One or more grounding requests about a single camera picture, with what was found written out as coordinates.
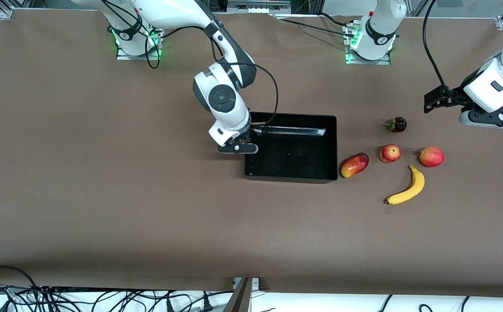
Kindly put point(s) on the brown table cover sheet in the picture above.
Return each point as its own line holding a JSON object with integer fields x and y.
{"x": 251, "y": 238}

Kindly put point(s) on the grey slanted bar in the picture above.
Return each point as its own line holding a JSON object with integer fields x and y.
{"x": 239, "y": 299}

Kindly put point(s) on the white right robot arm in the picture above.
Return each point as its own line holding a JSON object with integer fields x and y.
{"x": 221, "y": 97}

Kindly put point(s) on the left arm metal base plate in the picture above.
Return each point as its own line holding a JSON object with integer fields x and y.
{"x": 364, "y": 62}

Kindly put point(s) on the dark purple mangosteen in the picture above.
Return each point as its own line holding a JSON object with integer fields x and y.
{"x": 399, "y": 125}

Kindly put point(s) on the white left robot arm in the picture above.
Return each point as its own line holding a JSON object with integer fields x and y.
{"x": 379, "y": 30}

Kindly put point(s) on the red yellow mango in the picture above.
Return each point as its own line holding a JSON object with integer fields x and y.
{"x": 354, "y": 165}

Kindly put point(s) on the red yellow apple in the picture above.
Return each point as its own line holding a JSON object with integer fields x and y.
{"x": 390, "y": 154}

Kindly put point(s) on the black plastic box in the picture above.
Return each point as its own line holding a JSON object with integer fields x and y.
{"x": 295, "y": 160}

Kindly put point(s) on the yellow banana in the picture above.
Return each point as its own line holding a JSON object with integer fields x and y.
{"x": 415, "y": 186}

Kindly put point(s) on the small metal bracket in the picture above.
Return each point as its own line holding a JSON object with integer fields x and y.
{"x": 256, "y": 284}

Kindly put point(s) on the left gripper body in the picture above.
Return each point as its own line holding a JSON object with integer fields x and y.
{"x": 454, "y": 97}

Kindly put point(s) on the grey device box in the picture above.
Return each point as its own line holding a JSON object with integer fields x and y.
{"x": 260, "y": 4}

